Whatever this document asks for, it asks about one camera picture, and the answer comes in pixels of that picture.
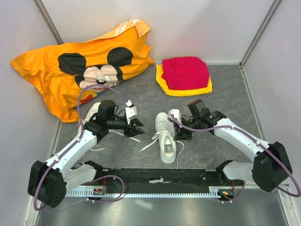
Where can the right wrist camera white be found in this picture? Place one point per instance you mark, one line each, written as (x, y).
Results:
(173, 115)

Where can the orange Mickey Mouse bag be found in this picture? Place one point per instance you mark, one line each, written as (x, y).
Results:
(76, 72)

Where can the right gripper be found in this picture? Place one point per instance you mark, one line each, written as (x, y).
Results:
(181, 133)

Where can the slotted cable duct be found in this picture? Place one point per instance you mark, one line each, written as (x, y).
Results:
(93, 192)

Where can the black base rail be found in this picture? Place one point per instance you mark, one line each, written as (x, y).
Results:
(182, 180)

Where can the white tape piece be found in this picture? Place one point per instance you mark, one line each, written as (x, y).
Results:
(161, 180)

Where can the yellow folded cloth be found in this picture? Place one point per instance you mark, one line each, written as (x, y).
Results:
(180, 93)

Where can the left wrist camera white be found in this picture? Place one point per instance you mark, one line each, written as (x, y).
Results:
(131, 112)

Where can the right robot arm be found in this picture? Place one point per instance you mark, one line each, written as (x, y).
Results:
(269, 164)

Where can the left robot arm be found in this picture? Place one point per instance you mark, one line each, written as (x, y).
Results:
(51, 180)

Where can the red folded cloth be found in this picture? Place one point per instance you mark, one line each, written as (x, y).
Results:
(185, 73)

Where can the white sneaker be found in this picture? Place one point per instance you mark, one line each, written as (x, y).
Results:
(93, 110)
(170, 149)

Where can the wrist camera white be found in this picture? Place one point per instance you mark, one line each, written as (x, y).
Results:
(173, 115)
(131, 112)

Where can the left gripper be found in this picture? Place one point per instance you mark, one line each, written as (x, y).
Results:
(133, 131)

